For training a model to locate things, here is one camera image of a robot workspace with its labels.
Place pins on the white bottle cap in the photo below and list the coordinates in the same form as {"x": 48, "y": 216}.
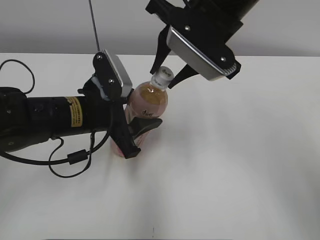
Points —
{"x": 162, "y": 78}

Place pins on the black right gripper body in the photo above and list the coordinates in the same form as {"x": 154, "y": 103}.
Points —
{"x": 207, "y": 24}

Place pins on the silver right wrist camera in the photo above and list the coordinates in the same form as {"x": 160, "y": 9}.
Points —
{"x": 196, "y": 59}

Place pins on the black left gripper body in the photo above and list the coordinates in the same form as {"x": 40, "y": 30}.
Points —
{"x": 105, "y": 101}

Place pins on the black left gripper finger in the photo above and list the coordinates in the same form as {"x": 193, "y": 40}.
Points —
{"x": 139, "y": 126}
{"x": 128, "y": 96}

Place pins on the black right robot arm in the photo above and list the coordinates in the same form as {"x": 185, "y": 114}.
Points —
{"x": 237, "y": 7}

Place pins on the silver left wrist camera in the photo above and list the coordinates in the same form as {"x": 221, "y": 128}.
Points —
{"x": 112, "y": 75}

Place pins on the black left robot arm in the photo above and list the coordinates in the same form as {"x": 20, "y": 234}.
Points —
{"x": 27, "y": 121}

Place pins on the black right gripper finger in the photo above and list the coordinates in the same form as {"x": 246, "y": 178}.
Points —
{"x": 184, "y": 74}
{"x": 162, "y": 50}

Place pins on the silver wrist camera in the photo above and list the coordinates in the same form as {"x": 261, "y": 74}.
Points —
{"x": 112, "y": 75}
{"x": 196, "y": 59}

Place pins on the peach oolong tea bottle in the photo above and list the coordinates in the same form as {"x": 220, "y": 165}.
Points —
{"x": 148, "y": 101}

